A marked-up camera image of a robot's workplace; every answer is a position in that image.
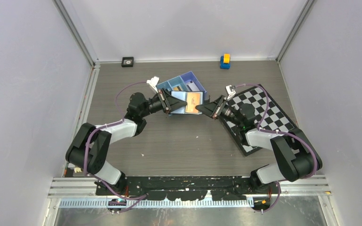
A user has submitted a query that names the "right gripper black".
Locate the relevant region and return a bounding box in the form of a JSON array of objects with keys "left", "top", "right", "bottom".
[{"left": 195, "top": 95, "right": 243, "bottom": 127}]

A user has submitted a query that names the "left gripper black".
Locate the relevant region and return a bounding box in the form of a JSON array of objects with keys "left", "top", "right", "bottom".
[{"left": 141, "top": 89, "right": 188, "bottom": 118}]

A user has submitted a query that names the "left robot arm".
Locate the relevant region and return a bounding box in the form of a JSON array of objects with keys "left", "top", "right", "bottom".
[{"left": 65, "top": 89, "right": 187, "bottom": 195}]

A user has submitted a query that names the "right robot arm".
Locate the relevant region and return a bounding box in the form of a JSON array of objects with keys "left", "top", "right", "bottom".
[{"left": 196, "top": 96, "right": 322, "bottom": 193}]

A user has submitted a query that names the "white card in tray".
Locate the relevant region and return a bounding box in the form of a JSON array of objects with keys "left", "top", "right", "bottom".
[{"left": 187, "top": 81, "right": 199, "bottom": 91}]

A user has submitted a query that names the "three-compartment blue purple tray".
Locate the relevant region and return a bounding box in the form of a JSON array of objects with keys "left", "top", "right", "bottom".
[{"left": 157, "top": 71, "right": 207, "bottom": 95}]

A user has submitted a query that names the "blue yellow toy block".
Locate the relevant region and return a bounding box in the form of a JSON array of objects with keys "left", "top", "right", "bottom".
[{"left": 220, "top": 54, "right": 230, "bottom": 70}]

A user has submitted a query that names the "black white checkerboard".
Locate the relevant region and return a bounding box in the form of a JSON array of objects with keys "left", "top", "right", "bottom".
[{"left": 220, "top": 87, "right": 297, "bottom": 156}]

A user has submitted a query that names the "small black square box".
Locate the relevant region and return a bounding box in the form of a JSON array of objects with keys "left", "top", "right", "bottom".
[{"left": 121, "top": 56, "right": 134, "bottom": 67}]

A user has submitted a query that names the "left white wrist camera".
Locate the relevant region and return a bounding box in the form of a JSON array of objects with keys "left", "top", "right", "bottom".
[{"left": 146, "top": 76, "right": 160, "bottom": 93}]

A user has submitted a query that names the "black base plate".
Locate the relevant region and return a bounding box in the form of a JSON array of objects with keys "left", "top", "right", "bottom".
[{"left": 95, "top": 176, "right": 280, "bottom": 201}]

